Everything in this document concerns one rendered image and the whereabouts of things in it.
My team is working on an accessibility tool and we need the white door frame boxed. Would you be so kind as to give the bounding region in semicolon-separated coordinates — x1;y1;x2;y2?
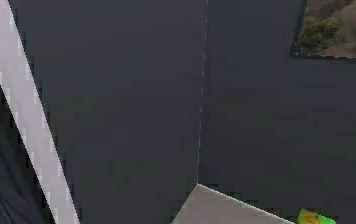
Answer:
0;0;82;224

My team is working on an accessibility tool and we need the framed landscape picture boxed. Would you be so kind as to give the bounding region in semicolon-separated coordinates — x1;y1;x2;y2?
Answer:
289;0;356;61

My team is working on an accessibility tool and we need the green and yellow object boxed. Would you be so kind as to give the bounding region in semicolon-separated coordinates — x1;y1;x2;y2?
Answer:
297;208;337;224

